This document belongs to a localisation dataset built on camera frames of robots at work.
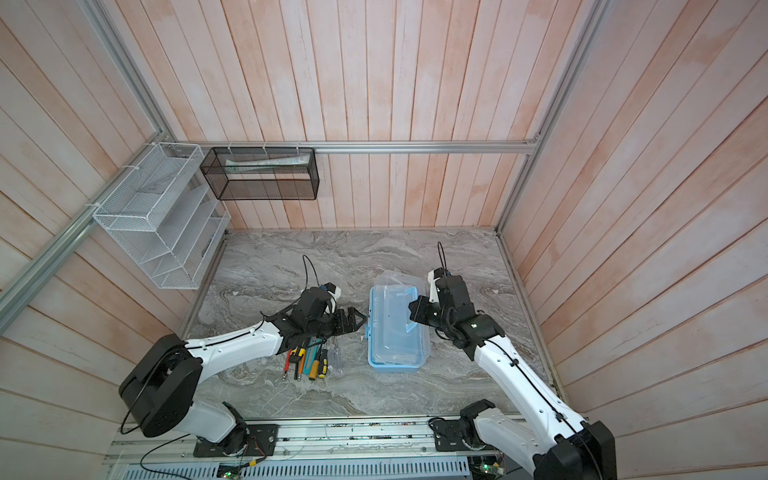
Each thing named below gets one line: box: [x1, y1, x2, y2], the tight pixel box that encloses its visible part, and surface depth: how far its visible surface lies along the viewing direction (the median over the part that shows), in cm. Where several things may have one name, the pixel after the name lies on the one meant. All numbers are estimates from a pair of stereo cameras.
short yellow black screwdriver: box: [318, 349, 329, 379], surface depth 86 cm
